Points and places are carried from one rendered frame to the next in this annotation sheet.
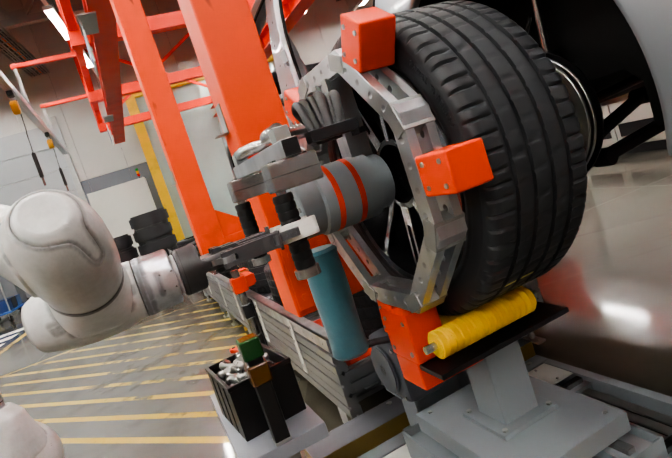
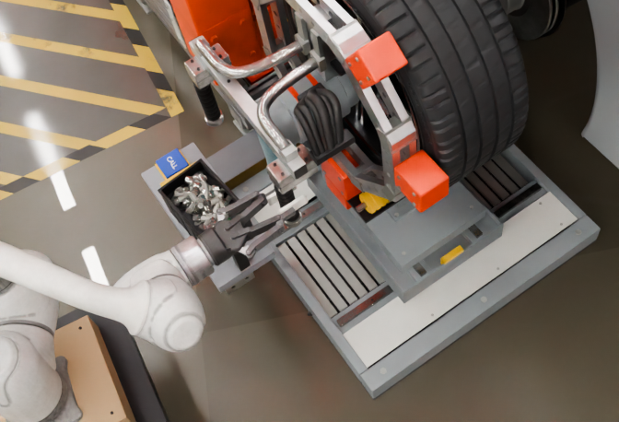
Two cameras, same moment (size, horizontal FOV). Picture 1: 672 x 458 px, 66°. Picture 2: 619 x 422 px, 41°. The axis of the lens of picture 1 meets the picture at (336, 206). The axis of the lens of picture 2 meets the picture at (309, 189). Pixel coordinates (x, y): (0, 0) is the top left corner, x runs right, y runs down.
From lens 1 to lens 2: 1.41 m
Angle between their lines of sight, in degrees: 54
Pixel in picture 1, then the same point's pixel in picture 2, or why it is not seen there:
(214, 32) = not seen: outside the picture
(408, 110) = (399, 141)
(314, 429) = (267, 257)
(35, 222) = (182, 341)
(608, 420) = (472, 216)
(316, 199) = (294, 135)
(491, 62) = (476, 95)
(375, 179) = (345, 107)
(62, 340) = not seen: hidden behind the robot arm
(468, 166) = (433, 197)
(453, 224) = not seen: hidden behind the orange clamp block
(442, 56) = (437, 99)
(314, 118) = (320, 142)
